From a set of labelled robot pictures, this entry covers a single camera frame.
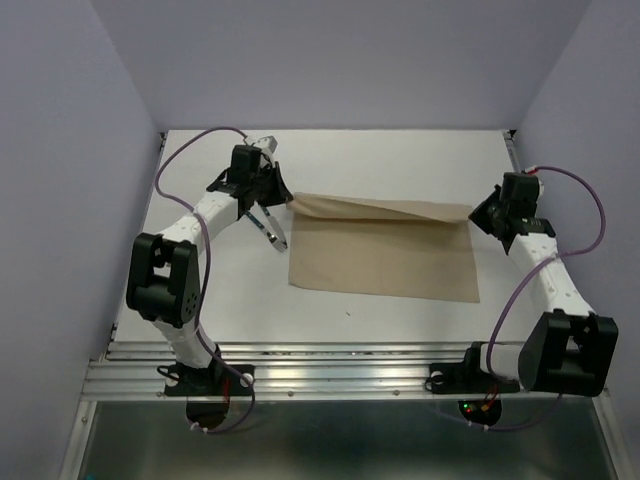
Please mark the beige cloth napkin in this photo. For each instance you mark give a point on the beige cloth napkin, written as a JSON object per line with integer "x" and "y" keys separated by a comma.
{"x": 399, "y": 248}

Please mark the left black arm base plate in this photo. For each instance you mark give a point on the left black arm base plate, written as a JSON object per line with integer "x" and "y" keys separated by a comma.
{"x": 213, "y": 381}

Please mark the aluminium rail frame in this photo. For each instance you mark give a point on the aluminium rail frame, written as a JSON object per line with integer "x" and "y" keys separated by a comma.
{"x": 340, "y": 377}

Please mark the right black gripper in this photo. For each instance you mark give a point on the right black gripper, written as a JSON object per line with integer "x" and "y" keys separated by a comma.
{"x": 478, "y": 214}

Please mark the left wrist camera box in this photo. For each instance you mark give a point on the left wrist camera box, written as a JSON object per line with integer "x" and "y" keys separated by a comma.
{"x": 266, "y": 143}

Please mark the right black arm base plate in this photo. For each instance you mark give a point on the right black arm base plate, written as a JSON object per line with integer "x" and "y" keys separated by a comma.
{"x": 458, "y": 379}

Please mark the silver fork teal handle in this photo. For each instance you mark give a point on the silver fork teal handle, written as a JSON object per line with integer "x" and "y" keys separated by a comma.
{"x": 267, "y": 232}

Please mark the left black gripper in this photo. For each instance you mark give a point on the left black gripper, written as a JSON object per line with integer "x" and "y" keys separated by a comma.
{"x": 280, "y": 194}

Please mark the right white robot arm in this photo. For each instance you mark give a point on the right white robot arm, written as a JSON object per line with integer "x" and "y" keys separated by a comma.
{"x": 570, "y": 348}

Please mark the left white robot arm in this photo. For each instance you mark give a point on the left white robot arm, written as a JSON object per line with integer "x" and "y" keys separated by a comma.
{"x": 164, "y": 284}

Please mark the silver knife teal handle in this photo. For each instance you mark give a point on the silver knife teal handle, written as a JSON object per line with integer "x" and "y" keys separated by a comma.
{"x": 277, "y": 229}

